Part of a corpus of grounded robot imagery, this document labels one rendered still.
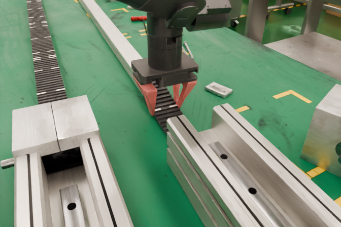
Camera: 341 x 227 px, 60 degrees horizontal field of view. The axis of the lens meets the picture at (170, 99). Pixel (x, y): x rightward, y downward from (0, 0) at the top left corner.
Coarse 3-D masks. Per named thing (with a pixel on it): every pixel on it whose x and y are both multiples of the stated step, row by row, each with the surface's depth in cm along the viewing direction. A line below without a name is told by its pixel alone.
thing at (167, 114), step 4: (176, 108) 56; (160, 112) 54; (164, 112) 54; (168, 112) 55; (172, 112) 55; (176, 112) 55; (180, 112) 55; (156, 116) 54; (160, 116) 54; (164, 116) 54; (168, 116) 54; (172, 116) 54
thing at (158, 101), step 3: (159, 96) 57; (162, 96) 57; (165, 96) 58; (168, 96) 58; (171, 96) 58; (156, 99) 57; (159, 99) 57; (162, 99) 57; (165, 99) 57; (168, 99) 57; (171, 99) 57; (156, 102) 56; (159, 102) 56; (162, 102) 57
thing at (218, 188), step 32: (192, 128) 39; (224, 128) 41; (192, 160) 35; (224, 160) 38; (256, 160) 36; (288, 160) 34; (192, 192) 37; (224, 192) 30; (256, 192) 33; (288, 192) 31; (320, 192) 30; (224, 224) 31; (256, 224) 27; (288, 224) 30; (320, 224) 28
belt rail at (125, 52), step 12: (84, 0) 114; (96, 12) 101; (96, 24) 96; (108, 24) 90; (108, 36) 82; (120, 36) 82; (120, 48) 75; (132, 48) 75; (120, 60) 74; (132, 72) 65
